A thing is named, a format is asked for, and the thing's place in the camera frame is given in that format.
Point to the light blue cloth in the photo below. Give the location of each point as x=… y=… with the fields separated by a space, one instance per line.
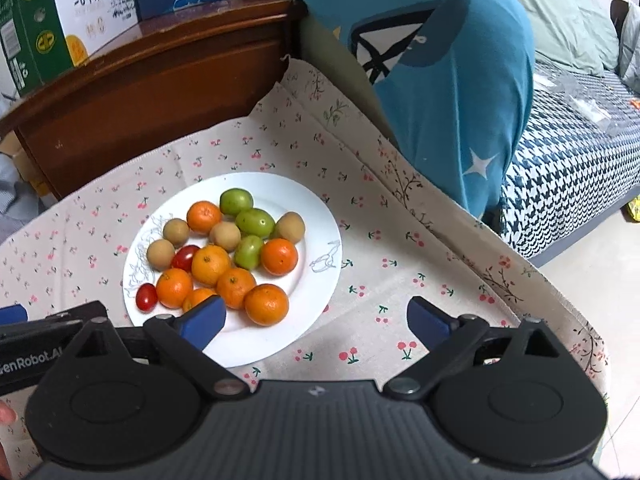
x=20 y=205

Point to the longan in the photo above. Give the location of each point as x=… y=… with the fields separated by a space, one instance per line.
x=225 y=236
x=176 y=230
x=160 y=253
x=290 y=226

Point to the houndstooth bed sheet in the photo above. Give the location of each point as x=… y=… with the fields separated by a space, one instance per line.
x=565 y=170

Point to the brown wooden nightstand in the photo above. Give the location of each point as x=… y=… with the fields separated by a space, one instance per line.
x=150 y=95

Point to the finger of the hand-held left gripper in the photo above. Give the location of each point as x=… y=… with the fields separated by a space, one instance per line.
x=12 y=314
x=75 y=311

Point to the cherry tomato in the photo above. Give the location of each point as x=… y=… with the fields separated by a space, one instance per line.
x=185 y=258
x=146 y=296

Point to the cardboard box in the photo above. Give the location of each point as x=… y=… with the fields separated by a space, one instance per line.
x=10 y=145

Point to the pale green pillow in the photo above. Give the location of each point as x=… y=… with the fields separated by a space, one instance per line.
x=550 y=15
x=605 y=30

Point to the white plate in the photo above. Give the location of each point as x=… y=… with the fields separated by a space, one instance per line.
x=310 y=240

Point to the green and white carton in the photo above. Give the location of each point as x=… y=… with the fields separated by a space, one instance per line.
x=40 y=35

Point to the blue star print quilt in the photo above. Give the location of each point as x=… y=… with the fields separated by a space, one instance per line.
x=450 y=110

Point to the person's left hand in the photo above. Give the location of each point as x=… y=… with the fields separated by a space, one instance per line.
x=6 y=414

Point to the olive green bed cloth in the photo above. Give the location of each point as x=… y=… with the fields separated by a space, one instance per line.
x=340 y=70

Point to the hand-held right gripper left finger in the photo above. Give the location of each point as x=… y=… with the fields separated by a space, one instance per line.
x=205 y=320

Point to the clear plastic bag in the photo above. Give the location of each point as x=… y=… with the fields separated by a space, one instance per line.
x=590 y=110

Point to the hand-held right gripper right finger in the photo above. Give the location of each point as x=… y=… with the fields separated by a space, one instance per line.
x=425 y=317

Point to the cherry print tablecloth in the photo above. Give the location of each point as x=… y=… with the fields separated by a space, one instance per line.
x=400 y=240

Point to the yellow packet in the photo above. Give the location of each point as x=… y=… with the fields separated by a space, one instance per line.
x=635 y=209

